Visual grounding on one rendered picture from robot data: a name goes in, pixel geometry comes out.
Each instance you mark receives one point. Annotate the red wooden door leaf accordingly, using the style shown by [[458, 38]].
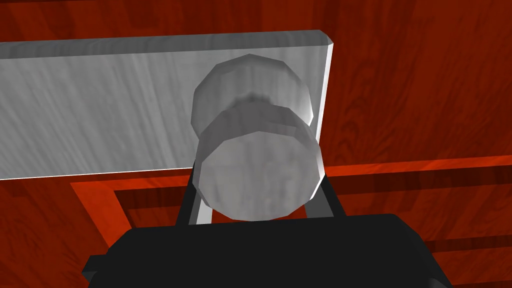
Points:
[[408, 100]]

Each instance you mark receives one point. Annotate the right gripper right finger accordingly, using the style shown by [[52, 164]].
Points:
[[324, 202]]

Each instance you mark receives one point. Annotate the grey round door knob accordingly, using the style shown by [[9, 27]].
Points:
[[256, 160]]

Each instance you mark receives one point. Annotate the grey metal door plate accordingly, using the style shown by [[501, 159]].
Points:
[[100, 116]]

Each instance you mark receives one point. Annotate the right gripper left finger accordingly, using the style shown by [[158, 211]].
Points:
[[191, 208]]

